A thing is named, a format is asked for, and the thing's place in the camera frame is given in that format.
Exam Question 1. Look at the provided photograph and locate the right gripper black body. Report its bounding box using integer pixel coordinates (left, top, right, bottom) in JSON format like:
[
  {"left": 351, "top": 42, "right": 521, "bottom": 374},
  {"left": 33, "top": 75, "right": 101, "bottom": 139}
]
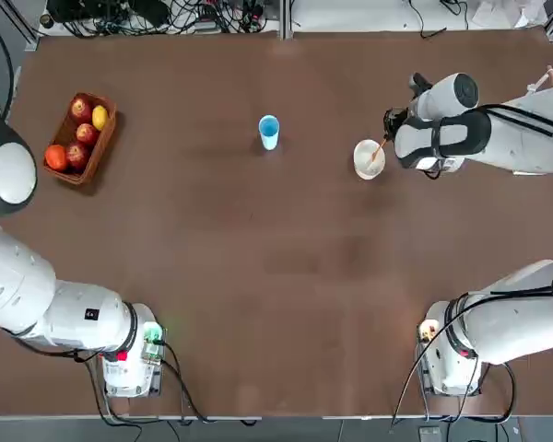
[{"left": 382, "top": 106, "right": 409, "bottom": 139}]

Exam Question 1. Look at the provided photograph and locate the orange cleaning brush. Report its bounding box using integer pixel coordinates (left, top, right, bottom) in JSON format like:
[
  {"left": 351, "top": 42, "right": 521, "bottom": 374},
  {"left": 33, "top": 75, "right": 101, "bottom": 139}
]
[{"left": 370, "top": 136, "right": 391, "bottom": 163}]

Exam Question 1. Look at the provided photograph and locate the blue plastic cup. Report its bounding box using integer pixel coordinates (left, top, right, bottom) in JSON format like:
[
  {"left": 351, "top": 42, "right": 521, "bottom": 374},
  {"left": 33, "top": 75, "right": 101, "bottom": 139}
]
[{"left": 258, "top": 114, "right": 281, "bottom": 151}]

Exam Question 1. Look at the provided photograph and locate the cream white bowl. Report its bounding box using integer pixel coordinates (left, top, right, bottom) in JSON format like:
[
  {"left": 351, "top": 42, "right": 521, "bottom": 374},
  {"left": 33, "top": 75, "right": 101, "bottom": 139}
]
[{"left": 352, "top": 139, "right": 387, "bottom": 180}]

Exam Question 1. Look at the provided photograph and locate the crumpled clear plastic bag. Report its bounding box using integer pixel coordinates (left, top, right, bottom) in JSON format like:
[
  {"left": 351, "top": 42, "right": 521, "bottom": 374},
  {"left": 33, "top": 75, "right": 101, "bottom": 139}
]
[{"left": 470, "top": 0, "right": 548, "bottom": 29}]

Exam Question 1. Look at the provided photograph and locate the black power supply box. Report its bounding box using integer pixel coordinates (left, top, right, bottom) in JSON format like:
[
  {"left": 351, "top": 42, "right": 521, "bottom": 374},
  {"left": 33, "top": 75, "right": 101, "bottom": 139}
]
[
  {"left": 45, "top": 0, "right": 129, "bottom": 23},
  {"left": 128, "top": 0, "right": 172, "bottom": 27}
]

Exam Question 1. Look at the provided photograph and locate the yellow lemon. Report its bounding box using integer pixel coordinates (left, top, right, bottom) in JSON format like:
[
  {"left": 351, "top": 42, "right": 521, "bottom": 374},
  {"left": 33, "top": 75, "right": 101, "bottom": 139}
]
[{"left": 91, "top": 105, "right": 110, "bottom": 132}]

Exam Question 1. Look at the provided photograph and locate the red apple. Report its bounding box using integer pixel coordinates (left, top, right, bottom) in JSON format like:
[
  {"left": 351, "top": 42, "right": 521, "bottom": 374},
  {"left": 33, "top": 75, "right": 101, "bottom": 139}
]
[
  {"left": 76, "top": 122, "right": 100, "bottom": 146},
  {"left": 69, "top": 98, "right": 93, "bottom": 123},
  {"left": 65, "top": 141, "right": 92, "bottom": 170}
]

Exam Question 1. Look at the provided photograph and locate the brown wicker basket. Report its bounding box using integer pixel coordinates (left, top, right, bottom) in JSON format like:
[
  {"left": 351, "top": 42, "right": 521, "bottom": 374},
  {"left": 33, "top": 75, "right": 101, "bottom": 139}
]
[{"left": 42, "top": 91, "right": 118, "bottom": 186}]

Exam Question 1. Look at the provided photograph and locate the orange fruit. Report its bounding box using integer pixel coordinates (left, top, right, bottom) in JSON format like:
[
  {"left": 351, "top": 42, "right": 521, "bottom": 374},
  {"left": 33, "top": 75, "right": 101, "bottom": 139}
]
[{"left": 44, "top": 144, "right": 69, "bottom": 170}]

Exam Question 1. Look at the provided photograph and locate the black base cable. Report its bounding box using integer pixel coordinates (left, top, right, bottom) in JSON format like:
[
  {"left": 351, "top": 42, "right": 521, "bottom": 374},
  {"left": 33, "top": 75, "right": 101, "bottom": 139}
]
[
  {"left": 389, "top": 294, "right": 465, "bottom": 432},
  {"left": 481, "top": 356, "right": 520, "bottom": 424},
  {"left": 68, "top": 354, "right": 147, "bottom": 442},
  {"left": 156, "top": 339, "right": 264, "bottom": 424}
]

